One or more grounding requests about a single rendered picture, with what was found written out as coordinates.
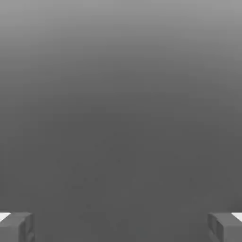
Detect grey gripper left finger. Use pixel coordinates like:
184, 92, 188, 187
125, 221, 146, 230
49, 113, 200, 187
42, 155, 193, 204
0, 211, 36, 242

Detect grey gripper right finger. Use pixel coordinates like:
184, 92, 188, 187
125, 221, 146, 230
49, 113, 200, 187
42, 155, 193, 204
207, 212, 242, 242

